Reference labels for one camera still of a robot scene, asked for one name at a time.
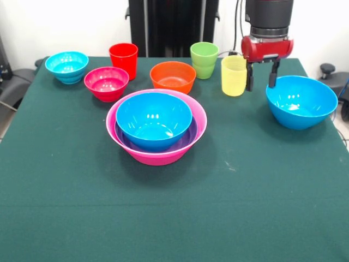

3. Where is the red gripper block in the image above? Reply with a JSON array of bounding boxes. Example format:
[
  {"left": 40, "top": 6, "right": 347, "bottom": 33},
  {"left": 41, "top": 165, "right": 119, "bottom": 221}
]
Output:
[{"left": 240, "top": 35, "right": 295, "bottom": 92}]

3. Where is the yellow cup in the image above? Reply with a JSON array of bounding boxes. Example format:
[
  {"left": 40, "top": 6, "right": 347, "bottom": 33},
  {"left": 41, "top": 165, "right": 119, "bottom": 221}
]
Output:
[{"left": 221, "top": 56, "right": 250, "bottom": 97}]

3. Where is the medium blue bowl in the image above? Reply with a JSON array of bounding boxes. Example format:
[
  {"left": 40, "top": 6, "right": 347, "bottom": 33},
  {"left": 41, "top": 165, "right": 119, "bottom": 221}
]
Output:
[
  {"left": 116, "top": 92, "right": 193, "bottom": 153},
  {"left": 266, "top": 75, "right": 339, "bottom": 130}
]

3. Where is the purple shallow bowl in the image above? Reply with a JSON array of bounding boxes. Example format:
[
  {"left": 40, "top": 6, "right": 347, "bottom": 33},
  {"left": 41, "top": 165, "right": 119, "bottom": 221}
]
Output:
[{"left": 114, "top": 117, "right": 199, "bottom": 155}]

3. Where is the large pink bowl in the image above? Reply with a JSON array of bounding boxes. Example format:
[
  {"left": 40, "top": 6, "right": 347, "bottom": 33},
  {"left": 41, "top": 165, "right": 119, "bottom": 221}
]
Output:
[{"left": 105, "top": 88, "right": 208, "bottom": 166}]

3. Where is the green cup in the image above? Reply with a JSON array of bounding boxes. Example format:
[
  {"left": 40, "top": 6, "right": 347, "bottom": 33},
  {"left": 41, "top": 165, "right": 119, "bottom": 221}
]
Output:
[{"left": 190, "top": 41, "right": 220, "bottom": 80}]

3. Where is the small orange bowl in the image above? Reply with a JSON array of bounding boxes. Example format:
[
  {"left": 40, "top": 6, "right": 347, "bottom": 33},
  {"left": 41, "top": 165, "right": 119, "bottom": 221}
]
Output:
[{"left": 149, "top": 61, "right": 197, "bottom": 95}]

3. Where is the red cup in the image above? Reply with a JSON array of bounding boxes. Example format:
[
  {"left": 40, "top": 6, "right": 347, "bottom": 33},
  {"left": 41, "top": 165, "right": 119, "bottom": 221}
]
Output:
[{"left": 109, "top": 42, "right": 139, "bottom": 81}]

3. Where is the small crimson bowl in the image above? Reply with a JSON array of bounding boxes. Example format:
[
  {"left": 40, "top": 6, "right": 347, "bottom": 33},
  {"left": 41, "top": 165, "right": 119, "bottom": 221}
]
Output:
[{"left": 83, "top": 66, "right": 130, "bottom": 103}]

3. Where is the dark green tablecloth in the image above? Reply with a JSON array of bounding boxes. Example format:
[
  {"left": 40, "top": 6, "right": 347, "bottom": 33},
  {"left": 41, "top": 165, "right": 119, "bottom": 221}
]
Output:
[{"left": 0, "top": 56, "right": 349, "bottom": 262}]

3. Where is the small blue bowl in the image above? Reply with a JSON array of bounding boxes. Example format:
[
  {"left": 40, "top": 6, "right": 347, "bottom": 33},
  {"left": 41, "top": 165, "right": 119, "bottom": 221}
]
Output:
[
  {"left": 45, "top": 51, "right": 89, "bottom": 79},
  {"left": 54, "top": 71, "right": 86, "bottom": 85}
]

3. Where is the black wall cable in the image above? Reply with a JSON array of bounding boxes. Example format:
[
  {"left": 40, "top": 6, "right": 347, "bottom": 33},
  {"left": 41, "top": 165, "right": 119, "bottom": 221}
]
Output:
[{"left": 227, "top": 0, "right": 246, "bottom": 58}]

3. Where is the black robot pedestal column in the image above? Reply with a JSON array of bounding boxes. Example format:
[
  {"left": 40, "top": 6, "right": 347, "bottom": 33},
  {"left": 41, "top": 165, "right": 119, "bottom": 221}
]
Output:
[{"left": 125, "top": 0, "right": 220, "bottom": 58}]

